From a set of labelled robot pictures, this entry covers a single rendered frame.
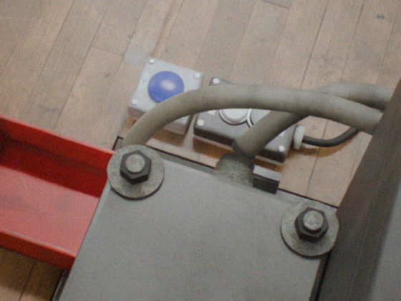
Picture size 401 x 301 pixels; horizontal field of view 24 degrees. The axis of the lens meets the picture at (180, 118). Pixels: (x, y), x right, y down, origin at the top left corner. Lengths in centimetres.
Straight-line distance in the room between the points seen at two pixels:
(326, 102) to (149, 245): 9
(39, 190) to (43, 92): 12
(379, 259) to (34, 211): 82
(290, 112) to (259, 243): 5
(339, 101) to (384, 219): 15
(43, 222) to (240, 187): 66
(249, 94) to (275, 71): 72
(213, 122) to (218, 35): 13
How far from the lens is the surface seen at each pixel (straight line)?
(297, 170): 104
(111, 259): 35
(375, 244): 22
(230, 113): 101
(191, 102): 38
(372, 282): 21
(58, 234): 100
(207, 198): 36
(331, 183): 104
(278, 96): 36
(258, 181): 94
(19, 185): 103
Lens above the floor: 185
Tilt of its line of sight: 64 degrees down
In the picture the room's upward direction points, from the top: 2 degrees clockwise
